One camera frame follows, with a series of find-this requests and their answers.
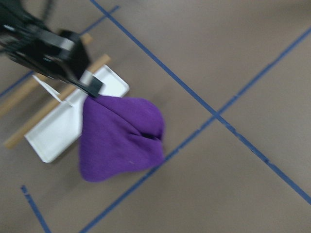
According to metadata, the far wooden rack bar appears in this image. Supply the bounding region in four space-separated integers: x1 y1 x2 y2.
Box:
0 33 93 118

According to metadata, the purple towel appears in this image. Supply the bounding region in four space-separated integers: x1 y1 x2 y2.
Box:
79 96 165 182

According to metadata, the white rack base tray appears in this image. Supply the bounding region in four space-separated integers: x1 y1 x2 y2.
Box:
25 65 129 163

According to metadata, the wooden rack bar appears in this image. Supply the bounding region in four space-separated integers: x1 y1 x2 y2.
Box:
0 33 93 118
3 54 111 149

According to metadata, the white rack upright post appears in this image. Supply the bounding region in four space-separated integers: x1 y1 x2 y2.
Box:
32 75 73 107

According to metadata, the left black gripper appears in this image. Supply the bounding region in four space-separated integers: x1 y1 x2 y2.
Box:
0 0 103 98

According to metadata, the near wooden rack bar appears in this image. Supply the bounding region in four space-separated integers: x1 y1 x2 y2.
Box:
3 54 111 149

